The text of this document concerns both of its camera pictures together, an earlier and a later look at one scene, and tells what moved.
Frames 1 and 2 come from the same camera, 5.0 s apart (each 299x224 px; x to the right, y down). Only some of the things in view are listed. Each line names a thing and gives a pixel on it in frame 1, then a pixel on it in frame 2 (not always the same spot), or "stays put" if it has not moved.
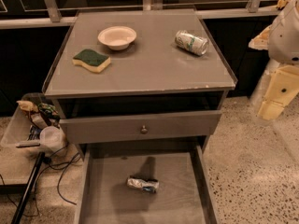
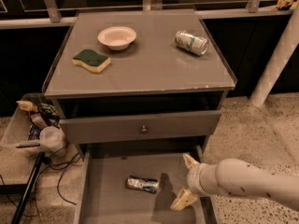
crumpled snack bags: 41,107 stays put
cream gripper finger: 262,41 -> 189,161
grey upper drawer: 138,127 stays put
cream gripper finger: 283,87 -> 183,200
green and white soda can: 192,43 stays put
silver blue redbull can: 152,186 stays put
